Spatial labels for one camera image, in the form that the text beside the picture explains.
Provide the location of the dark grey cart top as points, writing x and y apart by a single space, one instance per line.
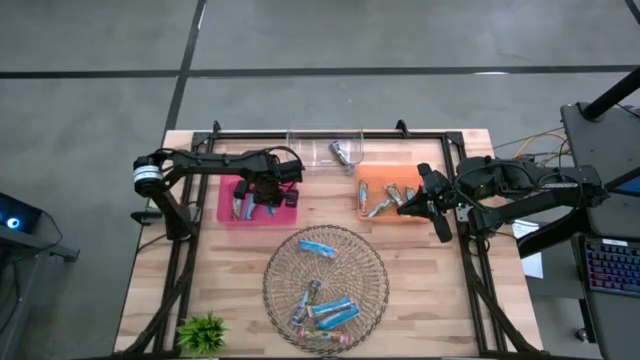
620 145

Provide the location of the round woven wicker basket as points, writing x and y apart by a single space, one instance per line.
360 260

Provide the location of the silver tan granola bar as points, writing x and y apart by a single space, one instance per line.
380 207

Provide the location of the yellow blue granola bar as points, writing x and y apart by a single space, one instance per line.
363 197

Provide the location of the clear plastic bin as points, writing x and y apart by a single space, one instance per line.
320 145

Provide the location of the white paper sheet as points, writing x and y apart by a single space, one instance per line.
534 265

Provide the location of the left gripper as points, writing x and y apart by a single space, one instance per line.
267 192

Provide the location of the black cart leg bar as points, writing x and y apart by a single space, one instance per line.
550 237

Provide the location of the backlit computer keyboard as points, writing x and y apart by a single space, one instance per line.
612 267

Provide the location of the yellow green granola bar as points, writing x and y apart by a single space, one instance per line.
394 194

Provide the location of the black slanted pole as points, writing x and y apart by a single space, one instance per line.
610 95

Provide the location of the pink plastic tray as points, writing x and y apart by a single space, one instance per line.
287 218

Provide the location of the black caster wheel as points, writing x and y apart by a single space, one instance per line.
581 335

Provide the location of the red logo Chewy granola bar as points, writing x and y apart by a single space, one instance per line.
325 336

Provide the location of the grey metal stand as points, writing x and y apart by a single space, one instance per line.
50 248

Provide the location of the orange plastic tray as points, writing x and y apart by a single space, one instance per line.
390 174

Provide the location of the dark purple silver granola bar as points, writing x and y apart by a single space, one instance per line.
306 302
341 156

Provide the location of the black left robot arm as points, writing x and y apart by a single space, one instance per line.
215 161

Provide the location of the black metal table frame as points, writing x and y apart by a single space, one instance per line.
240 135

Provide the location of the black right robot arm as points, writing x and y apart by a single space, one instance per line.
525 177

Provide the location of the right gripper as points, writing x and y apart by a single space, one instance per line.
440 200

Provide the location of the blue orange granola bar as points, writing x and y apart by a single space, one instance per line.
410 193

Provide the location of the grey desk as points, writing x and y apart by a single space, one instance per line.
615 325

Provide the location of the small green artificial plant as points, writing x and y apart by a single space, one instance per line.
202 334

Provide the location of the black computer with blue light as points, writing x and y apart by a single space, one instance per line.
20 215

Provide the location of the tablet with blue screen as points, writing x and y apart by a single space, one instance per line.
627 186

